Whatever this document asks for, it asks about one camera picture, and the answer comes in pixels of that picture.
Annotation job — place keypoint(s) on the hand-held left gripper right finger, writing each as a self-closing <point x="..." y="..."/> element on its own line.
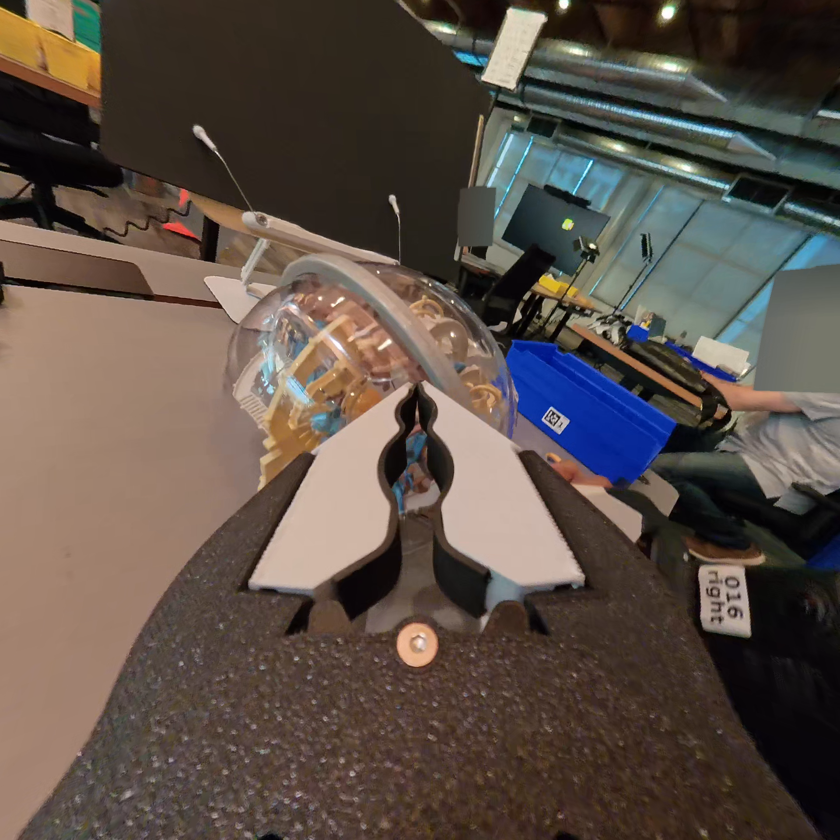
<point x="512" y="518"/>

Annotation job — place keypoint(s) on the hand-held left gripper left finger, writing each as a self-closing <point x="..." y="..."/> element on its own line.
<point x="321" y="518"/>

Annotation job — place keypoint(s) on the clear plastic maze ball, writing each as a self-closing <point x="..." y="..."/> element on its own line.
<point x="367" y="315"/>

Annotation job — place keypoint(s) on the person's right hand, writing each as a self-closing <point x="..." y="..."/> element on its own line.
<point x="581" y="476"/>

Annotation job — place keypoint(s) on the blue plastic bin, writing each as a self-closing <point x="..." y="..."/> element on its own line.
<point x="590" y="394"/>
<point x="825" y="554"/>

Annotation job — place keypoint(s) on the black bag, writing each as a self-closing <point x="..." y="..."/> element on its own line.
<point x="669" y="371"/>

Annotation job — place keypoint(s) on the black office chair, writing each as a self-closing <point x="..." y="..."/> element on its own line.
<point x="522" y="275"/>
<point x="59" y="164"/>

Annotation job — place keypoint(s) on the white paper stack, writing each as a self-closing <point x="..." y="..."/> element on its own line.
<point x="722" y="354"/>

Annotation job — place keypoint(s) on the white folding stand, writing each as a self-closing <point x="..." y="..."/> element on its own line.
<point x="295" y="233"/>

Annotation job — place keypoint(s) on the black monitor screen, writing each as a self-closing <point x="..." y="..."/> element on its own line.
<point x="551" y="226"/>

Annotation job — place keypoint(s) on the black light panel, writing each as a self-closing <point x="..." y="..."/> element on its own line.
<point x="646" y="248"/>

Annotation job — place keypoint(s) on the black backdrop board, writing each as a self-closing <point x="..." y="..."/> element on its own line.
<point x="295" y="98"/>

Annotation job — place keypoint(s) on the white paper sign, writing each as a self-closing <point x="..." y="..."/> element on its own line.
<point x="515" y="46"/>

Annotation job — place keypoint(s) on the wooden workbench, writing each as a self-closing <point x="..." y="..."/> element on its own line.
<point x="46" y="82"/>

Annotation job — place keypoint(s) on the small yellow bin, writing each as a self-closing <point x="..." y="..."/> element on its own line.
<point x="19" y="36"/>
<point x="72" y="65"/>

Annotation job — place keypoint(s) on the green box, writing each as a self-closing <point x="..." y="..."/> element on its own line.
<point x="88" y="23"/>

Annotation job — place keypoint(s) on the white sign card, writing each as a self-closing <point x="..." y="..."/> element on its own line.
<point x="52" y="18"/>

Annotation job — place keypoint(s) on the camera on tripod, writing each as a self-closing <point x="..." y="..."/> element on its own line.
<point x="586" y="246"/>

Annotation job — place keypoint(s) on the long spiral metal duct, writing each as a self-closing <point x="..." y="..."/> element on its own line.
<point x="623" y="111"/>

